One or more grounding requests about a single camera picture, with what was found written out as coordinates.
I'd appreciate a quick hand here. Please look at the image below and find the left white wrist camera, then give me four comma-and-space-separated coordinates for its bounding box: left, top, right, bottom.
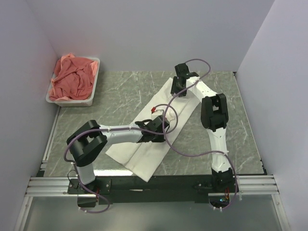
151, 107, 164, 120

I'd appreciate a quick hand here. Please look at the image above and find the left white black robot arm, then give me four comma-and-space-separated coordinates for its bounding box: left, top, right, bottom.
66, 115, 170, 193

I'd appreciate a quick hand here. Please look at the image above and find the aluminium rail frame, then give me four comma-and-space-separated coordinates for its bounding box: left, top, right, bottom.
14, 175, 291, 231

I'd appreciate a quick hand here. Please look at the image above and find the pink t shirt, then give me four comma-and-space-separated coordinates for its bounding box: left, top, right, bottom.
49, 52, 99, 102

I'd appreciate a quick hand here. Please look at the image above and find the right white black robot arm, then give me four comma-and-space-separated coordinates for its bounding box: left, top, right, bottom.
170, 63, 234, 192

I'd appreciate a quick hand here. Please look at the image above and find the white t shirt red print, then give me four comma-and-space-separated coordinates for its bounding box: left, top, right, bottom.
106, 78, 200, 182

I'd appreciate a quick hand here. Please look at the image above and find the white plastic bin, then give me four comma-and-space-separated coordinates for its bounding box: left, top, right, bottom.
45, 56, 101, 108

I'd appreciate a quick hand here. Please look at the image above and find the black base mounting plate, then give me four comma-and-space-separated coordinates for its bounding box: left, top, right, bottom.
67, 175, 238, 207

